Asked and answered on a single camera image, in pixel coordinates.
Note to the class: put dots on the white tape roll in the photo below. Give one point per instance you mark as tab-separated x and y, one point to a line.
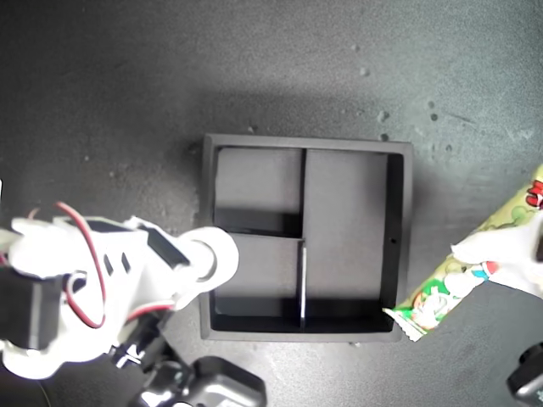
227	258

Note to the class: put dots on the green printed snack bar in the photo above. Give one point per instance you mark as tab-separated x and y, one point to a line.
432	301

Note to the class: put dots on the black compartment tray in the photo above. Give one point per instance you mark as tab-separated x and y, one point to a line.
343	203

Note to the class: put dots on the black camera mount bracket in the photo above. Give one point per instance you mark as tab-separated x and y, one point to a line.
140	339

